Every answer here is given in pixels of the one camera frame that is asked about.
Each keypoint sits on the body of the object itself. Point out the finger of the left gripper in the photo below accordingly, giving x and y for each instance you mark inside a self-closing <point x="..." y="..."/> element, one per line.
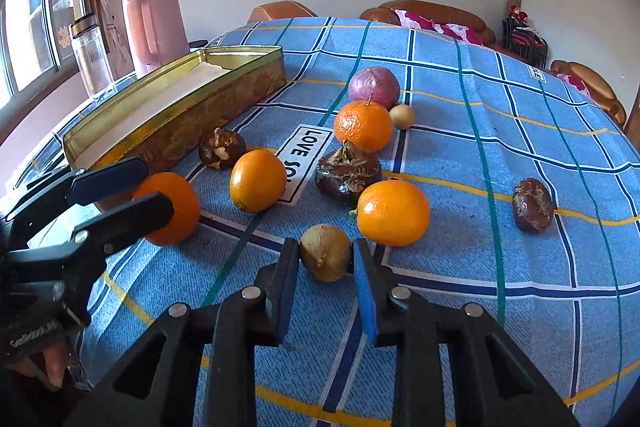
<point x="53" y="193"/>
<point x="103" y="235"/>

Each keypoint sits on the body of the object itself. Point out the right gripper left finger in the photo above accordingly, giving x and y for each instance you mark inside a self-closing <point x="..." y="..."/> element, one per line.
<point x="154" y="383"/>

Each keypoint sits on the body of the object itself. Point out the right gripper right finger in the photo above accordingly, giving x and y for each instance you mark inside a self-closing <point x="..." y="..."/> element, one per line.
<point x="493" y="382"/>

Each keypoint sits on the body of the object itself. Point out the small tan longan fruit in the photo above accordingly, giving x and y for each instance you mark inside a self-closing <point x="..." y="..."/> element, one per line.
<point x="403" y="116"/>

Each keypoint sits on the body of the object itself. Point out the purple passion fruit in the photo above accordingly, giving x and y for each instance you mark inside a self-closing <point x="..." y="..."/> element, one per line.
<point x="376" y="84"/>

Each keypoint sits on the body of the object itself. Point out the person's left hand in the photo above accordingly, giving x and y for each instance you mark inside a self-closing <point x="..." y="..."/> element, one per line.
<point x="56" y="359"/>

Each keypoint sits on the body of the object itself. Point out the large front orange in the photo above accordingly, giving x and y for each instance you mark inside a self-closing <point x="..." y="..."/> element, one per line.
<point x="184" y="200"/>

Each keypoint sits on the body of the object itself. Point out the gold rectangular tin box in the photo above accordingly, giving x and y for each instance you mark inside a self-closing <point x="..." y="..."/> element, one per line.
<point x="164" y="115"/>

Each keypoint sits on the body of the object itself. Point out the dark water chestnut left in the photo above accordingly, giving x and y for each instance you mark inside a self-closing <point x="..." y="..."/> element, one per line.
<point x="221" y="149"/>

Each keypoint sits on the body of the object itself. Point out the smooth orange kumquat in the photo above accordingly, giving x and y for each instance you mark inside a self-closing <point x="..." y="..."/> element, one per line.
<point x="257" y="181"/>

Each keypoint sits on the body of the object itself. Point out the clear glass water bottle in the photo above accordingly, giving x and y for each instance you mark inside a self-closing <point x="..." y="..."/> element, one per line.
<point x="91" y="56"/>

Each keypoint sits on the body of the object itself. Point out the small far orange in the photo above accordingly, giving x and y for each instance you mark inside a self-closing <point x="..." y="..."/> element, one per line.
<point x="393" y="213"/>

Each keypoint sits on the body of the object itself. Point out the blue plaid tablecloth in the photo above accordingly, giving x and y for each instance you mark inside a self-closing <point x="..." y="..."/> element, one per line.
<point x="323" y="222"/>

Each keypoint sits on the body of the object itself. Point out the dark round stool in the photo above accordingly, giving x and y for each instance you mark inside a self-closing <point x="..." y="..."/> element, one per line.
<point x="197" y="44"/>

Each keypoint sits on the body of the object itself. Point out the pink electric kettle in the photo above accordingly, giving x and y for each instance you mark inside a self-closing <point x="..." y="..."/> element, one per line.
<point x="155" y="33"/>

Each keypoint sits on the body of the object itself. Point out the orange tangerine with stem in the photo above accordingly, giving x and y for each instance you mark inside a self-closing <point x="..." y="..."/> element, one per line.
<point x="365" y="124"/>

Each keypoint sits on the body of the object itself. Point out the brown leather armchair near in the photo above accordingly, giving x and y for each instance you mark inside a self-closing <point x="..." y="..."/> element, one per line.
<point x="279" y="10"/>

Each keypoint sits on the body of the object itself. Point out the brown leather armchair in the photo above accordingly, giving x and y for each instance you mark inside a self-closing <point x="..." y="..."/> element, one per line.
<point x="279" y="10"/>
<point x="602" y="93"/>

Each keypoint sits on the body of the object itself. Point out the floral pillow on armchair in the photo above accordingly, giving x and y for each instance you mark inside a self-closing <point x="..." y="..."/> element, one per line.
<point x="574" y="81"/>

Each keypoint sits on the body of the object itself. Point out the brown leather armchair far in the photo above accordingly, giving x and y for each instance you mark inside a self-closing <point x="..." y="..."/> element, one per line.
<point x="602" y="93"/>

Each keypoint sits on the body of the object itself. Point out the white floral pillow right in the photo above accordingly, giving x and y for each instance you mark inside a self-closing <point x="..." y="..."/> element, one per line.
<point x="458" y="32"/>

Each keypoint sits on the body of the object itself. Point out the white floral pillow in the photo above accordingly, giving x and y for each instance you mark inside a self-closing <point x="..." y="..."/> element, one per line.
<point x="458" y="32"/>
<point x="412" y="20"/>

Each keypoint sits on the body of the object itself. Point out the stacked dark chairs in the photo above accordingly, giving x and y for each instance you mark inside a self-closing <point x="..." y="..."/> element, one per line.
<point x="524" y="42"/>

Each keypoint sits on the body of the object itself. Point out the brown leather three-seat sofa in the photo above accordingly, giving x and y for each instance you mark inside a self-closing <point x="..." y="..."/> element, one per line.
<point x="438" y="13"/>

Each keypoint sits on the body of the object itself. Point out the white floral pillow left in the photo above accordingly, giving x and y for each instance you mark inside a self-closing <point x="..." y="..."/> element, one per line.
<point x="412" y="20"/>

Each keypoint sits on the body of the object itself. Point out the window with frame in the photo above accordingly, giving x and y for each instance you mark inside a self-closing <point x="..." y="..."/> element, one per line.
<point x="36" y="42"/>

